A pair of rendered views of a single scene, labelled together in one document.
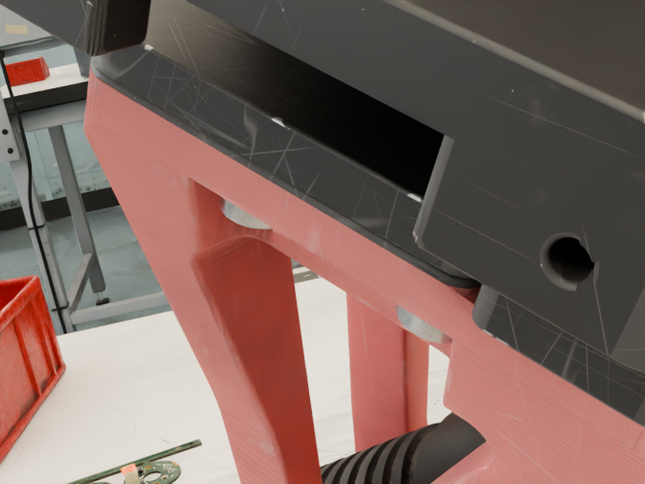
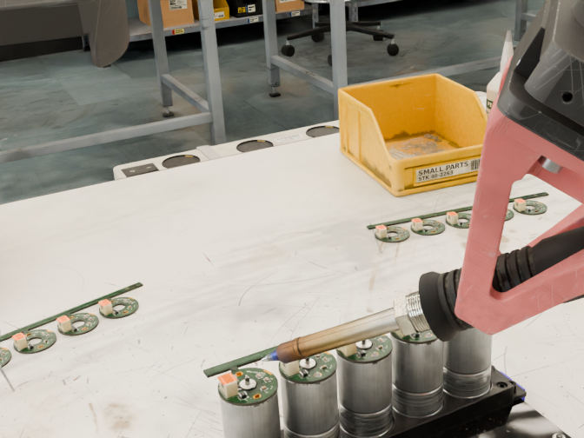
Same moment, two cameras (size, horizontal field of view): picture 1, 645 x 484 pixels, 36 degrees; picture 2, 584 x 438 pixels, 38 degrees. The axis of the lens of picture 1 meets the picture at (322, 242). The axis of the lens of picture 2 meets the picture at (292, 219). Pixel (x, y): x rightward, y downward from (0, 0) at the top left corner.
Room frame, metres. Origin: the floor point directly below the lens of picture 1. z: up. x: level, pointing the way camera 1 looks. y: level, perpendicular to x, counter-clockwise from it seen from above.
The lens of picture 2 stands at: (-0.08, 0.15, 1.02)
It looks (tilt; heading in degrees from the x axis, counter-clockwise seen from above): 25 degrees down; 340
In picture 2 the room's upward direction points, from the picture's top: 4 degrees counter-clockwise
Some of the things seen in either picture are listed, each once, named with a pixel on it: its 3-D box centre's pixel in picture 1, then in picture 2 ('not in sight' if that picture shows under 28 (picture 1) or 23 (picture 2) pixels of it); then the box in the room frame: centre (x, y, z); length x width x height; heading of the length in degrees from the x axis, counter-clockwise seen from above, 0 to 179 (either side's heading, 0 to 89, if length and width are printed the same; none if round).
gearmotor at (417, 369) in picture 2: not in sight; (416, 371); (0.20, -0.01, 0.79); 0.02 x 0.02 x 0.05
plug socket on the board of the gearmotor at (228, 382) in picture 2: not in sight; (229, 384); (0.19, 0.08, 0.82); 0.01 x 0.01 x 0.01; 5
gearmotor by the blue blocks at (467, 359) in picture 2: not in sight; (465, 353); (0.21, -0.04, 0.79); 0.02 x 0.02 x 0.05
